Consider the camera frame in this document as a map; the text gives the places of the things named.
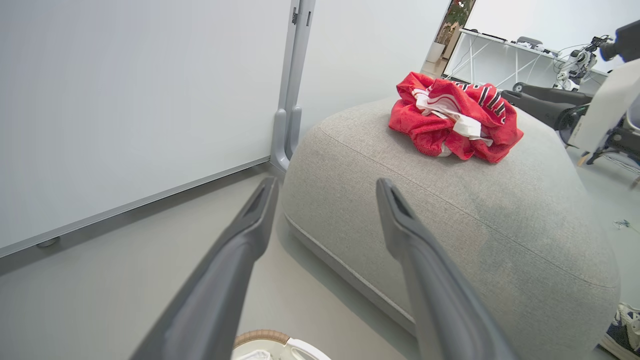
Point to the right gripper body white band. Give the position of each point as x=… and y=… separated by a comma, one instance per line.
x=607, y=110

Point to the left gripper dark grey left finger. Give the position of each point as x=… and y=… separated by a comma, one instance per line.
x=220, y=280

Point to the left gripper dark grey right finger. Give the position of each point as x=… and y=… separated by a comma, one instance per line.
x=435, y=290

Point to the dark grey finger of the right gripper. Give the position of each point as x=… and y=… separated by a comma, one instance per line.
x=545, y=111
x=555, y=93

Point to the red basketball jersey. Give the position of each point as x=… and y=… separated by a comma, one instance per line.
x=425, y=125

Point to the grey fabric sofa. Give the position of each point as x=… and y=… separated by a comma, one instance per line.
x=450, y=210

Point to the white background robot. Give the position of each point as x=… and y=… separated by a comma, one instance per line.
x=580, y=62

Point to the white table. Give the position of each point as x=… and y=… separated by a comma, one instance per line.
x=495, y=60

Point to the wicker laundry basket white rim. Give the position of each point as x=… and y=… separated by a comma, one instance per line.
x=260, y=337

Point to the green potted plant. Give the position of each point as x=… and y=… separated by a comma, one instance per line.
x=457, y=17

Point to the white plant pot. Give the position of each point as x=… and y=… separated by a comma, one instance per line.
x=436, y=52

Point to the white partition panel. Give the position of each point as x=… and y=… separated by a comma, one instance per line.
x=125, y=110
x=360, y=60

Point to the dark blue white sneaker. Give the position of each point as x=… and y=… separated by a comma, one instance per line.
x=625, y=332

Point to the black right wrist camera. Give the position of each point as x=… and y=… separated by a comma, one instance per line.
x=625, y=42

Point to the grey double partition post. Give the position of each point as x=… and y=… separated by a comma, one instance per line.
x=295, y=75

